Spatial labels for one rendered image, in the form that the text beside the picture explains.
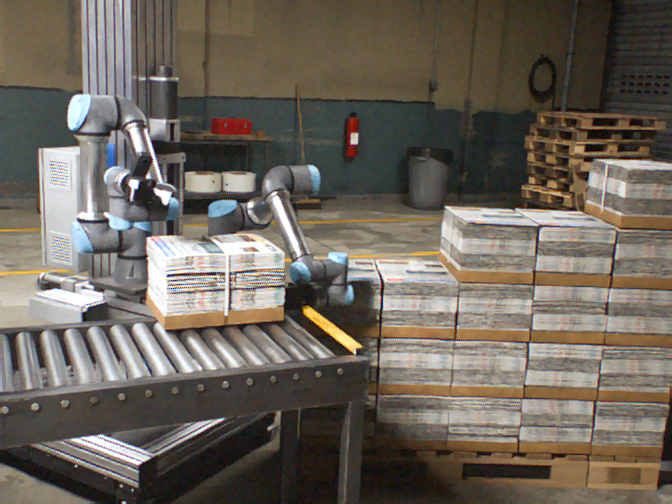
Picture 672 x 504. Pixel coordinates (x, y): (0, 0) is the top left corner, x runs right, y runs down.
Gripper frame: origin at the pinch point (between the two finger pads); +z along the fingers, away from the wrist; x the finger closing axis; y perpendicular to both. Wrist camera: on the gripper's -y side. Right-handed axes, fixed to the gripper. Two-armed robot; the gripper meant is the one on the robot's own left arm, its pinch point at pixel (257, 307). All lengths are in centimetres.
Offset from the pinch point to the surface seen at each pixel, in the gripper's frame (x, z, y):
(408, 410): -2, -64, -47
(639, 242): 27, -141, 23
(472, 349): 6, -86, -21
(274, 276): 23.9, 2.7, 17.1
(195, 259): 23.7, 27.6, 23.7
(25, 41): -673, 36, 96
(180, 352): 42, 36, 2
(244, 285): 23.8, 12.3, 14.8
